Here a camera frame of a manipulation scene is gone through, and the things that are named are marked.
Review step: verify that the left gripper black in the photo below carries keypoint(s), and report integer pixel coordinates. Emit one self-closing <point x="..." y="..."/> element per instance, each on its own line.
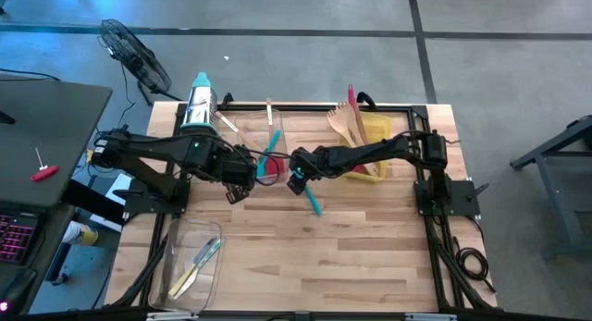
<point x="238" y="168"/>

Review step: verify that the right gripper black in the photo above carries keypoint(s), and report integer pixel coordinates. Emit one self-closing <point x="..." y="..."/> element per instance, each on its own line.
<point x="318" y="163"/>

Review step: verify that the light blue silicone spatula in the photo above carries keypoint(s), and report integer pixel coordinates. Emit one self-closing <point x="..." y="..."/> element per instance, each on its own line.
<point x="313" y="203"/>

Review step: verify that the slim teal silicone spatula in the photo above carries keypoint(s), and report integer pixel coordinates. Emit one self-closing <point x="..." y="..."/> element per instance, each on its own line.
<point x="274" y="143"/>

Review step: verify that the wooden spork with sticker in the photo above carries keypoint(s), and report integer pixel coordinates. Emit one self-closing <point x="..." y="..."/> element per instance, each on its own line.
<point x="335" y="122"/>

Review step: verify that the large wooden spoon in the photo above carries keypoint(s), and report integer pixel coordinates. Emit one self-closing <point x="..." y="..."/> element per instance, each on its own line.
<point x="375" y="170"/>

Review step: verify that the red slotted spoon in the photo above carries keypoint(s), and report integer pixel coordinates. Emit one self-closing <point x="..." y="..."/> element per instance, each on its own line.
<point x="351" y="96"/>

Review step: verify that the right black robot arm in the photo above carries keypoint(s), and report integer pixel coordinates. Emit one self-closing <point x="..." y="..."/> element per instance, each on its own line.
<point x="370" y="151"/>

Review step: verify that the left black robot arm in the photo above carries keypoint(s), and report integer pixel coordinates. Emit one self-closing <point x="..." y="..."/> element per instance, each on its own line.
<point x="152" y="147"/>

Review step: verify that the clear plastic bin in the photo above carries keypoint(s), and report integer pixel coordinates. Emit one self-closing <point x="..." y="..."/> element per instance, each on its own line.
<point x="254" y="122"/>
<point x="162" y="265"/>

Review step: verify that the yellow translucent plastic bin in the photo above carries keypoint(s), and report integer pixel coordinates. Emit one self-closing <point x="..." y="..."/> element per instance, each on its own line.
<point x="380" y="127"/>

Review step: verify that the white paper sheet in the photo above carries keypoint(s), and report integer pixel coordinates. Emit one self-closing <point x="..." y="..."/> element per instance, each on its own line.
<point x="118" y="184"/>

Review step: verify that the yellow plug connector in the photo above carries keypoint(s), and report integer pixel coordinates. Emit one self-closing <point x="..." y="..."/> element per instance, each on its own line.
<point x="92" y="154"/>

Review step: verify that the black floor fan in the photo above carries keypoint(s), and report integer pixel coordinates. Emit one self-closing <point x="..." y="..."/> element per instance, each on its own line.
<point x="134" y="57"/>

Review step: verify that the white and yellow can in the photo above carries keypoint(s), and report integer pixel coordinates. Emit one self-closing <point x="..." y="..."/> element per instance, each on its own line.
<point x="81" y="234"/>

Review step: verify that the black desk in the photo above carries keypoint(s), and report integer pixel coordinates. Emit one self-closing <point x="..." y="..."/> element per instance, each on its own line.
<point x="46" y="127"/>

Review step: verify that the backlit computer keyboard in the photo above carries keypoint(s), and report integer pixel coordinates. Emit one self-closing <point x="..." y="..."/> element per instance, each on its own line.
<point x="16" y="238"/>

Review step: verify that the black metal bench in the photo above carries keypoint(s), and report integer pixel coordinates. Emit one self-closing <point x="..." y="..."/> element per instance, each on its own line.
<point x="550" y="143"/>

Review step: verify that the black aluminium table frame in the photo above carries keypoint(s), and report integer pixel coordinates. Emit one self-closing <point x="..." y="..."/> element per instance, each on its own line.
<point x="296" y="107"/>

